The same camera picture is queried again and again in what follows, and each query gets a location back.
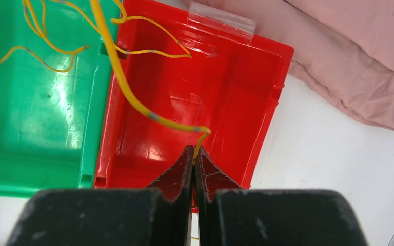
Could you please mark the green plastic bin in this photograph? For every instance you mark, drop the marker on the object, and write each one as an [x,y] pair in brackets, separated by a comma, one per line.
[52,100]

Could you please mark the pink cloth shorts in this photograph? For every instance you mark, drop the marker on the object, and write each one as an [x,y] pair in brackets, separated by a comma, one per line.
[343,50]

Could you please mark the clear tape piece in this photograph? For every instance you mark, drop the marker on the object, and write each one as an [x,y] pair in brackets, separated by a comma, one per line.
[221,25]

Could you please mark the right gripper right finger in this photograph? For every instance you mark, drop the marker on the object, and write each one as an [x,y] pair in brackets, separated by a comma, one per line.
[232,215]

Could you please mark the red plastic bin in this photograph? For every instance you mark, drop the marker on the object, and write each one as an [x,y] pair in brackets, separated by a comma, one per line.
[231,85]

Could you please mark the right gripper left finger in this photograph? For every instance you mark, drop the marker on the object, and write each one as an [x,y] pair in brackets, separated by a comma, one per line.
[158,214]

